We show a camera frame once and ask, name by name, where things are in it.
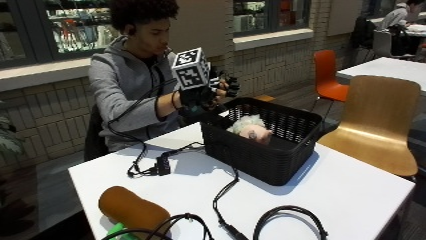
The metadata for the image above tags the white marker cube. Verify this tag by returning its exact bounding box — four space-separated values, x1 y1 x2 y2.
170 47 211 91

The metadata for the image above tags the black plastic basket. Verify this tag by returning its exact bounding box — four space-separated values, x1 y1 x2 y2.
198 96 324 187

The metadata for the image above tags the black wristband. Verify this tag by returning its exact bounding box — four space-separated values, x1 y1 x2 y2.
169 90 179 111

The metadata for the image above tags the the person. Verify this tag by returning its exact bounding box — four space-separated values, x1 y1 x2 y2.
86 0 241 153

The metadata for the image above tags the black cable with plug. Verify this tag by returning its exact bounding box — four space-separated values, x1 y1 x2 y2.
210 166 250 240

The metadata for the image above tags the brown plush toy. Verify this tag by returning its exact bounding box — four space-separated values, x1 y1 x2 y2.
97 185 173 240

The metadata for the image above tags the small wooden stool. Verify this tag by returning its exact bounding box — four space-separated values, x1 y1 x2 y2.
253 94 277 104

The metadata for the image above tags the looped black cable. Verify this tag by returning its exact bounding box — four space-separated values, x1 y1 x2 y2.
251 204 330 240

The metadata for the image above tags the green plastic object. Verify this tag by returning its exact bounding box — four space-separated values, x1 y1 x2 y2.
105 222 139 240

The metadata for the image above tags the potted plant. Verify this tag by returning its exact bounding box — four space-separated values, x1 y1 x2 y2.
0 99 26 169

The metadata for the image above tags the white side table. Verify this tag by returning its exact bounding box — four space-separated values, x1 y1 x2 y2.
335 56 426 98

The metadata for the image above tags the large shop window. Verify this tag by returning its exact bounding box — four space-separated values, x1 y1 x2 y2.
0 0 122 70

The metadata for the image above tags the black cable hub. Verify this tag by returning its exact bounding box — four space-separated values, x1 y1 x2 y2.
154 152 173 177

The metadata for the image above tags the curved black cable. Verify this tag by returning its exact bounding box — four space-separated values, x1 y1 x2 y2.
100 212 217 240

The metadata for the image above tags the long grey window sill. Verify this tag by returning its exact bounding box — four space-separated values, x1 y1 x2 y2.
0 57 93 93

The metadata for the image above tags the thin black hub cable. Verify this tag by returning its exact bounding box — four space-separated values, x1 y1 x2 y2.
165 141 206 158

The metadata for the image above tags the orange chair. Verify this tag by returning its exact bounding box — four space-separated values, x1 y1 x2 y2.
309 49 351 113

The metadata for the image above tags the white-haired soft toy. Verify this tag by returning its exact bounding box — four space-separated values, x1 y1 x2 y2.
225 114 274 146

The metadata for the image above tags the black glove cable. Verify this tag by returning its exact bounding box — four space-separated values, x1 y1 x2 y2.
105 77 178 179

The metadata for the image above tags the wooden chair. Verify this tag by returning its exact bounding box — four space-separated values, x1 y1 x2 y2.
316 75 422 178

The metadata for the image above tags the dark hanging jacket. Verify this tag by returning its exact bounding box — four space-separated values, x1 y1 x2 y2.
348 15 378 50

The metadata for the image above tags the short grey window sill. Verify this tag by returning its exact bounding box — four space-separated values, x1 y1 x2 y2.
231 27 315 52

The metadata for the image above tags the small shop window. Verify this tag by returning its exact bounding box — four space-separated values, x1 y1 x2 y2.
231 0 313 38

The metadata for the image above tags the white chair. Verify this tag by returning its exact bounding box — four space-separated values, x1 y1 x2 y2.
371 29 395 58

